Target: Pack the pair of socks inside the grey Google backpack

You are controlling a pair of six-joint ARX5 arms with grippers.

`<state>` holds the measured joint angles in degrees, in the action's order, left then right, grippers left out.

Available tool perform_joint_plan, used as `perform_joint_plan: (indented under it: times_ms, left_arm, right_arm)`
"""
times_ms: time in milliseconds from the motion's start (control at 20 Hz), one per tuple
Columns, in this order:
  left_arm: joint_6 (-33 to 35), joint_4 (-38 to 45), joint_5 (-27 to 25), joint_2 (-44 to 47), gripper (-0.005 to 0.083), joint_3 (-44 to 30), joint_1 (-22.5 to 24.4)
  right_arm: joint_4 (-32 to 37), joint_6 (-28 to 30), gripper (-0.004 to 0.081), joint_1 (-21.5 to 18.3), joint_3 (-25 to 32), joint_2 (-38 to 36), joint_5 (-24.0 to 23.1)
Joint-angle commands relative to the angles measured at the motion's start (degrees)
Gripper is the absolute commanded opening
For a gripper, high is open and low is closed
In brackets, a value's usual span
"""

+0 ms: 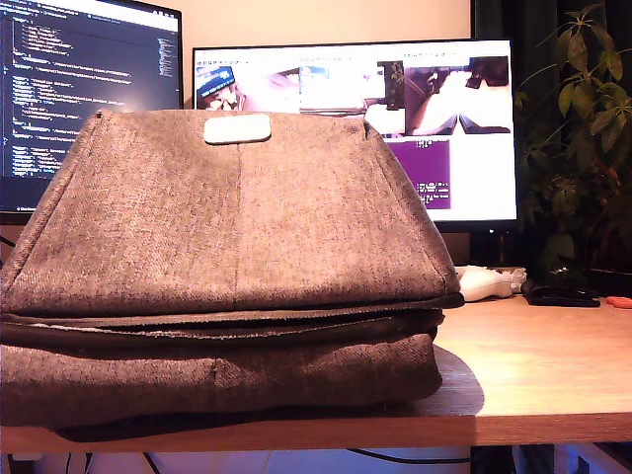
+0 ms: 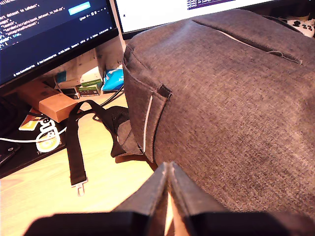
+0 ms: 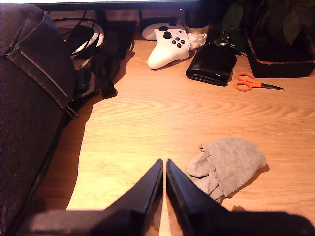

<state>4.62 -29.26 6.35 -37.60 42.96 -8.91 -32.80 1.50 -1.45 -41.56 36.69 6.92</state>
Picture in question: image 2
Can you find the blue packet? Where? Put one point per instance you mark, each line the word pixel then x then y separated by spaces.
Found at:
pixel 113 79

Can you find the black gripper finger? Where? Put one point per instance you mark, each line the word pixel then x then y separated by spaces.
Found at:
pixel 150 194
pixel 189 194

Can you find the green small box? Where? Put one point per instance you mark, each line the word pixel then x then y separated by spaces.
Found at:
pixel 89 90

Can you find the brown cardboard box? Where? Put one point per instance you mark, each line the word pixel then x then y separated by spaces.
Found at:
pixel 49 100

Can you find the white small box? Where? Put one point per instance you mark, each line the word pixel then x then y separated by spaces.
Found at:
pixel 91 76

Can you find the black mat with stickers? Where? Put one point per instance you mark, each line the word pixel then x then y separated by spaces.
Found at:
pixel 29 150

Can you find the monitor with dark code screen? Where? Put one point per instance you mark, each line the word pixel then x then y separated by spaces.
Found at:
pixel 49 37

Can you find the white game controller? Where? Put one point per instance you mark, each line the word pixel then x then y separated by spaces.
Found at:
pixel 301 25

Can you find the monitor with white screen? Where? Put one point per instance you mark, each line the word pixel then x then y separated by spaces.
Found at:
pixel 157 12

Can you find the grey fabric Google backpack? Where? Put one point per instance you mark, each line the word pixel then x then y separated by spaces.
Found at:
pixel 221 110

